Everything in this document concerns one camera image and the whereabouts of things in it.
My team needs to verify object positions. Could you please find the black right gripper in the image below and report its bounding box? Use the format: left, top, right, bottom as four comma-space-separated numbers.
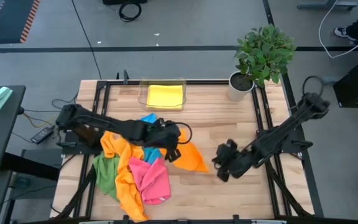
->
216, 146, 256, 183

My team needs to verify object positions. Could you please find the long black floor cable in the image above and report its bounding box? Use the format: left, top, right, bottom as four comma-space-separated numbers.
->
71, 0, 103, 80

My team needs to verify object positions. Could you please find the coiled black cable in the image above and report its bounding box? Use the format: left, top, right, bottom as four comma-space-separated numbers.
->
118, 1, 143, 22

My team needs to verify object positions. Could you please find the black table-edge bracket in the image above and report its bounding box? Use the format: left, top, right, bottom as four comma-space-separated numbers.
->
116, 69, 131, 85

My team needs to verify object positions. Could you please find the green microfiber towel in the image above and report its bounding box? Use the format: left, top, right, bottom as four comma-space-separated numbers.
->
92, 152, 121, 202

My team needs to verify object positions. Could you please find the grey desk foot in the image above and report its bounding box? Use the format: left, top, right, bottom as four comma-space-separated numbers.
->
296, 0, 357, 10

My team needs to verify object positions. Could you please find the blue microfiber towel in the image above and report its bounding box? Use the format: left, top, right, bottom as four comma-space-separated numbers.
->
139, 113, 164, 165

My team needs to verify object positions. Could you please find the black orange-striped floor mat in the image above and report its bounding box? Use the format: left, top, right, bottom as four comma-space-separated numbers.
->
0, 0, 40, 44

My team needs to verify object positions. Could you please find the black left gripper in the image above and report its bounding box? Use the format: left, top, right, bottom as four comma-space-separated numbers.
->
152, 119, 181, 163

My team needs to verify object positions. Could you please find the black power adapter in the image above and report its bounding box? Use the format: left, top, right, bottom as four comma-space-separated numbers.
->
30, 126, 55, 145

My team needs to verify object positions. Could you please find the white floor cable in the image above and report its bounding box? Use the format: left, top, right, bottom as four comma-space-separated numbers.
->
318, 0, 358, 59

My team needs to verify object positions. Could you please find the potted plant in white pot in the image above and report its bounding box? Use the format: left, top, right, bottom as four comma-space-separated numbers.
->
227, 24, 297, 102

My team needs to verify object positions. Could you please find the yellow microfiber towel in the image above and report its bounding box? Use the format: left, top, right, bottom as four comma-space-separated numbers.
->
145, 84, 185, 111

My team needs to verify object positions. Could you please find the person's shoe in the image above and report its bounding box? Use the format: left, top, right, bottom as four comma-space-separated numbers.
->
333, 27, 357, 42

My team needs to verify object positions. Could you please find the black desk foot beam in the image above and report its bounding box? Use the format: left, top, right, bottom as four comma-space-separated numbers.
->
1, 151, 61, 182

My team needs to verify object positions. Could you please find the clear plastic bin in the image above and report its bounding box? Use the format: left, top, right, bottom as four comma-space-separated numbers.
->
137, 77, 188, 112

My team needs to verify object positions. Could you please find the orange microfiber towel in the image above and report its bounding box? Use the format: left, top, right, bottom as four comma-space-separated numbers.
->
159, 129, 210, 174
100, 130, 145, 175
114, 169, 149, 222

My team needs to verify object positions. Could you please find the yellow floor cable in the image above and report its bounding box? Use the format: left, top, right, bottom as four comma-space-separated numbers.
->
22, 109, 58, 129

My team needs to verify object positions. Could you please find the black left gripper cable loop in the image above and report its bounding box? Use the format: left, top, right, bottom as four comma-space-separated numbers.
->
166, 121, 193, 145

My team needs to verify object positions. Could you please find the pink microfiber towel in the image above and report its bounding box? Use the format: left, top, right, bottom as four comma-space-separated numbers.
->
128, 156, 172, 205

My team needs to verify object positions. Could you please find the black cabinet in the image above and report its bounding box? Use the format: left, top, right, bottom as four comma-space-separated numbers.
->
333, 49, 358, 110

